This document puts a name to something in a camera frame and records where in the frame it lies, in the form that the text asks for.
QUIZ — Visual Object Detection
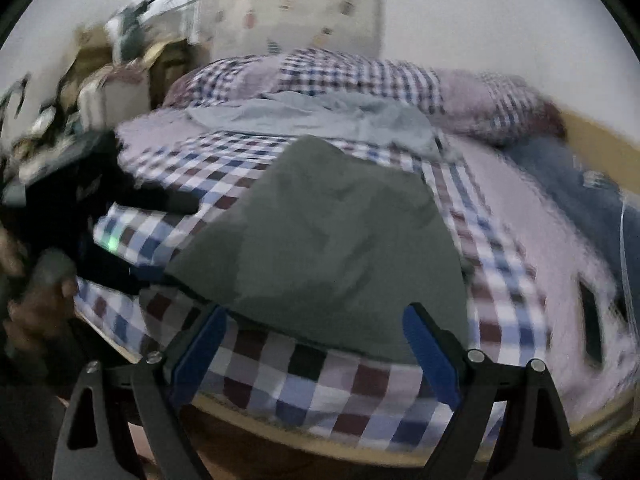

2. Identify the black phone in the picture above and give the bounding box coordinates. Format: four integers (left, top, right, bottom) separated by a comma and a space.
578, 278, 603, 368

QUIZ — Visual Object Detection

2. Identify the dark green shirt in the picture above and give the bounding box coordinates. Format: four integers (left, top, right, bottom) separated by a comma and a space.
164, 136, 469, 364

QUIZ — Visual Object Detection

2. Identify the blue denim pillow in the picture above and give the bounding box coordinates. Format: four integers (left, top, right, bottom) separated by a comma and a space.
503, 136, 639, 310

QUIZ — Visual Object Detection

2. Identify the person's left hand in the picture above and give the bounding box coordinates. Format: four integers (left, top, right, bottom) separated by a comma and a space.
2, 273, 77, 354

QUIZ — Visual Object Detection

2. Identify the wooden bed frame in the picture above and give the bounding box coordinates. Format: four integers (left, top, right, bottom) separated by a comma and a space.
561, 110, 640, 194

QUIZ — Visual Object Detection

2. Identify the pineapple print curtain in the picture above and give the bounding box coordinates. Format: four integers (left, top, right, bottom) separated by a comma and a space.
198, 0, 383, 60

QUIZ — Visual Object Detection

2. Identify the checkered bed sheet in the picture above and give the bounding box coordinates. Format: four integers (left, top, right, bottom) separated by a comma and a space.
93, 114, 638, 466

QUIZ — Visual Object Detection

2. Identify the checkered folded quilt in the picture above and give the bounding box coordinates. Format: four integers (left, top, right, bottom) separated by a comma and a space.
164, 46, 569, 149

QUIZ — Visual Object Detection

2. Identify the light grey-blue shirt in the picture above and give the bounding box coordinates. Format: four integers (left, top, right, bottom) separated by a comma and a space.
186, 91, 458, 162

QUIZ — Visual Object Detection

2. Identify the white charging cable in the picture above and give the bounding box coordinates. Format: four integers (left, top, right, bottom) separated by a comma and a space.
618, 194, 640, 340

